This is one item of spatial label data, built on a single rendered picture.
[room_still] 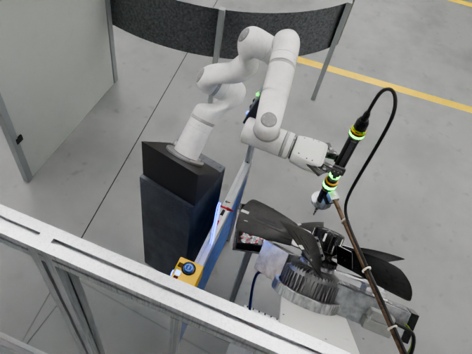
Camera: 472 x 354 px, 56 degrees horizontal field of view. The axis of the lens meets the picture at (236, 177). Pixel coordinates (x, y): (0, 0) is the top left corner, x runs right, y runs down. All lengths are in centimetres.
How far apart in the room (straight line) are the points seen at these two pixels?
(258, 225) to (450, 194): 245
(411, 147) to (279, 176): 127
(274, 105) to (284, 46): 28
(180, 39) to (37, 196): 149
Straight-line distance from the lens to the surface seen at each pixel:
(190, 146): 200
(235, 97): 199
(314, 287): 169
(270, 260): 188
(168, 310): 67
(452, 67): 521
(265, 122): 127
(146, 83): 396
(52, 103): 327
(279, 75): 144
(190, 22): 326
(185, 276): 173
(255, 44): 166
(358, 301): 179
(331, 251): 171
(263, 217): 175
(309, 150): 135
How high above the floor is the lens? 265
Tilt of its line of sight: 53 degrees down
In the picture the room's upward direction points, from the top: 13 degrees clockwise
